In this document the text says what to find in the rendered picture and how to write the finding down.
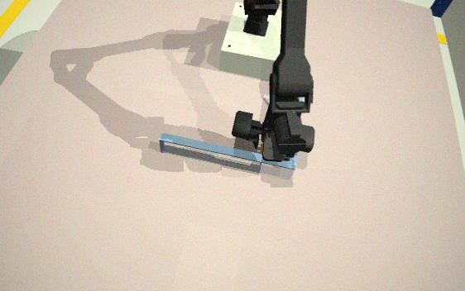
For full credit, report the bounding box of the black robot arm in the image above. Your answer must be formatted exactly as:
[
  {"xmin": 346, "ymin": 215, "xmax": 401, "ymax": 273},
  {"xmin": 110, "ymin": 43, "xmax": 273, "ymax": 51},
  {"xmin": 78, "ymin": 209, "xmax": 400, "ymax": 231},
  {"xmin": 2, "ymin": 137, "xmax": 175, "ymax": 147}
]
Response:
[{"xmin": 243, "ymin": 0, "xmax": 314, "ymax": 162}]

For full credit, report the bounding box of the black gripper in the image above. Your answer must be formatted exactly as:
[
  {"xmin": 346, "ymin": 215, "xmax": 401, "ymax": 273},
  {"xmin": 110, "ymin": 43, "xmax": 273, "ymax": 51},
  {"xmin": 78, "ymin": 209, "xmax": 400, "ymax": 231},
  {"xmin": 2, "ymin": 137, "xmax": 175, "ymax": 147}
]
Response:
[{"xmin": 232, "ymin": 111, "xmax": 315, "ymax": 153}]

